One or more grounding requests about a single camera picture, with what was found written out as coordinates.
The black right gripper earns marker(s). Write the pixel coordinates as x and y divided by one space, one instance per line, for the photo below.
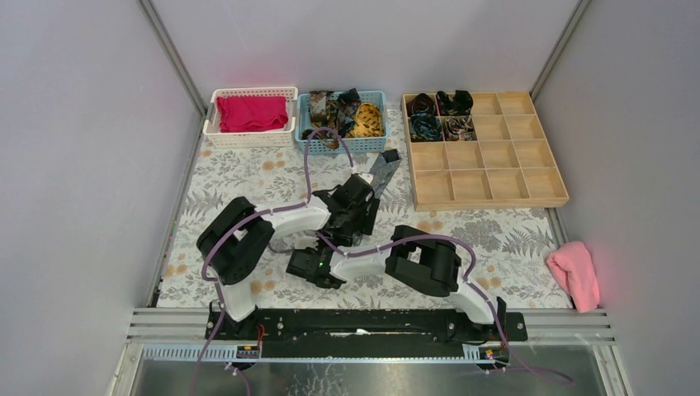
319 248

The grey leaf pattern tie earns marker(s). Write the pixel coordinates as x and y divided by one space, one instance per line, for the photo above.
383 169

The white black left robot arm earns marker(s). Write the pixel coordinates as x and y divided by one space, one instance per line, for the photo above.
234 242

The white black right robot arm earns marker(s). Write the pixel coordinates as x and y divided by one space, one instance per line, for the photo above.
435 265

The light blue plastic basket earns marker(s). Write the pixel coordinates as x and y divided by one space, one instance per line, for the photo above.
326 143

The yellow patterned tie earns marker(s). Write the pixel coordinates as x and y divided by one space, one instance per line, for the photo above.
367 122

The rolled navy blue tie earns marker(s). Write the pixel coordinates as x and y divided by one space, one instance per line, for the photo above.
425 128

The dark navy red tie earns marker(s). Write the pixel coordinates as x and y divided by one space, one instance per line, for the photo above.
343 111

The orange floral tie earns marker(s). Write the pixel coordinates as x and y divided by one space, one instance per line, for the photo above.
320 103

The rolled dark red tie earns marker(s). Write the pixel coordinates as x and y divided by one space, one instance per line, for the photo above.
421 104

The rolled multicolour tie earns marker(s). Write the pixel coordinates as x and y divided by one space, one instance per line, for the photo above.
458 128

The white plastic basket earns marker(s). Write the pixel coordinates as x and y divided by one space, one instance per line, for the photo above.
272 138

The magenta cloth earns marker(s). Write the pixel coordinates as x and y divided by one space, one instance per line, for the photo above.
251 114

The rolled black tie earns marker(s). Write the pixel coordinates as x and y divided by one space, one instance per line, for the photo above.
459 103

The wooden compartment tray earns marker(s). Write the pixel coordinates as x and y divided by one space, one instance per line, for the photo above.
509 165

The floral tablecloth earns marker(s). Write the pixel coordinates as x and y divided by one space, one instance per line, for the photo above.
511 245

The pink cloth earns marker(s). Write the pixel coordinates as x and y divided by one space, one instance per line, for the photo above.
572 268

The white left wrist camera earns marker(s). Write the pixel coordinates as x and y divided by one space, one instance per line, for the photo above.
367 177

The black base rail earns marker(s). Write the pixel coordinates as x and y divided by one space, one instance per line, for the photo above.
373 333

